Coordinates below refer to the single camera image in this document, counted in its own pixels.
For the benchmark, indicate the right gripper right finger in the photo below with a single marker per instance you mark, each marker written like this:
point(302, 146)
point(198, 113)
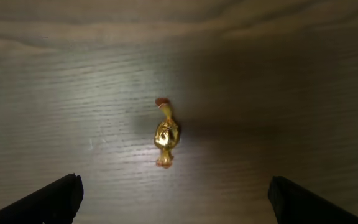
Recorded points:
point(303, 208)

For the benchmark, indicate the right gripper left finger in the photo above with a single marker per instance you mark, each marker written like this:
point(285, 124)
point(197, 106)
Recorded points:
point(42, 207)

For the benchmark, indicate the gold wrapped candy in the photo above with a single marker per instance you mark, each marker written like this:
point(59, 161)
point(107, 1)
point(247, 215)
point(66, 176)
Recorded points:
point(166, 137)

